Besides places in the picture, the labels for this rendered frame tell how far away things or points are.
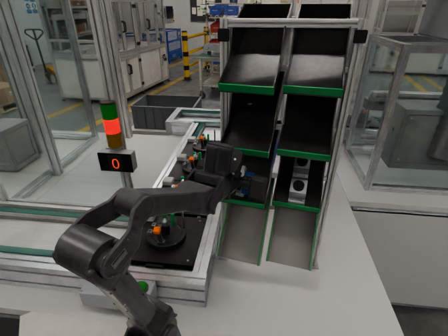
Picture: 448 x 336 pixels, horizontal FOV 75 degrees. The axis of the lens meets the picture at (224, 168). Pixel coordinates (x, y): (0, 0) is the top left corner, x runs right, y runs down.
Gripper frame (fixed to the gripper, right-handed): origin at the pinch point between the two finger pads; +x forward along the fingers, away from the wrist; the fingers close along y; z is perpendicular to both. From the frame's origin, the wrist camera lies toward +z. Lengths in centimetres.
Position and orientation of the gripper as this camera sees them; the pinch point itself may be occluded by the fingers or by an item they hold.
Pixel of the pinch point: (236, 176)
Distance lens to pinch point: 78.7
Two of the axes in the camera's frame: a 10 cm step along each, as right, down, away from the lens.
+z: 1.6, -9.5, -2.5
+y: -9.1, -2.4, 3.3
